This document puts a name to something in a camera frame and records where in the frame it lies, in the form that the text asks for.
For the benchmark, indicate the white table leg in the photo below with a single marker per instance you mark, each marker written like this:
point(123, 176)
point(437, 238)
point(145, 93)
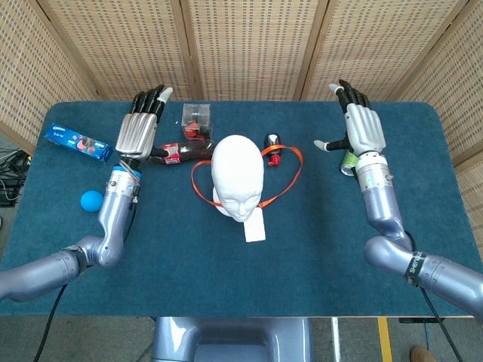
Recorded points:
point(336, 339)

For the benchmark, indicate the white badge card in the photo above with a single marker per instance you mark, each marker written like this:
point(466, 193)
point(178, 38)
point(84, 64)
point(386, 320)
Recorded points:
point(254, 228)

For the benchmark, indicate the white mannequin head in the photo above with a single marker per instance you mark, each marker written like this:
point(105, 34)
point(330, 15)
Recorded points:
point(237, 169)

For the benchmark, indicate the cola bottle with red cap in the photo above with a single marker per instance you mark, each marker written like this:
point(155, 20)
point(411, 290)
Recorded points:
point(188, 151)

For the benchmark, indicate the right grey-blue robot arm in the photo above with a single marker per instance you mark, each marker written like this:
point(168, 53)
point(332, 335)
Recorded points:
point(381, 211)

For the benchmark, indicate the blue ball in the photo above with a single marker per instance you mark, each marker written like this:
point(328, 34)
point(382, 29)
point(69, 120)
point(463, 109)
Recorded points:
point(90, 200)

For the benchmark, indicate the clear plastic box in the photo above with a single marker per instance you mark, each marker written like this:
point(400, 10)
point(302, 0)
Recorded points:
point(196, 120)

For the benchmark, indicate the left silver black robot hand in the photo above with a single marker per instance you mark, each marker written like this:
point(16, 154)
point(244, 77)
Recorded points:
point(136, 132)

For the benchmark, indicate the green drink can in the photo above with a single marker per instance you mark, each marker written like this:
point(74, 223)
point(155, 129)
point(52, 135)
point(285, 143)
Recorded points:
point(349, 164)

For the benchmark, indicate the grey-blue robot torso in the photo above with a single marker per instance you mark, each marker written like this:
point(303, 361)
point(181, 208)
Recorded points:
point(234, 339)

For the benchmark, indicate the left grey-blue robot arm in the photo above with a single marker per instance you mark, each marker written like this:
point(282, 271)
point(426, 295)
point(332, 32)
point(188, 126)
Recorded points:
point(113, 211)

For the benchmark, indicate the blue cookie box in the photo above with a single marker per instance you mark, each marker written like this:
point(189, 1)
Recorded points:
point(75, 141)

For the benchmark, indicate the black and red small gadget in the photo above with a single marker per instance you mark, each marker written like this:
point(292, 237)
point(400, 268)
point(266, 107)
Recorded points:
point(272, 140)

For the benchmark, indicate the woven folding screen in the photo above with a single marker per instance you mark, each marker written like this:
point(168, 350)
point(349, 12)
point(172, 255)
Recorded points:
point(245, 45)

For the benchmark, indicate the blue table cloth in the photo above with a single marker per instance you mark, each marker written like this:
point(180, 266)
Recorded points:
point(320, 245)

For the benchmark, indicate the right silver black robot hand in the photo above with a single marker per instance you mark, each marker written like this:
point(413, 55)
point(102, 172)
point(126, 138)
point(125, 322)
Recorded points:
point(364, 128)

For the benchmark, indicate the brown shoe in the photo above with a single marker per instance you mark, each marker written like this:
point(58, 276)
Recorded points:
point(420, 354)

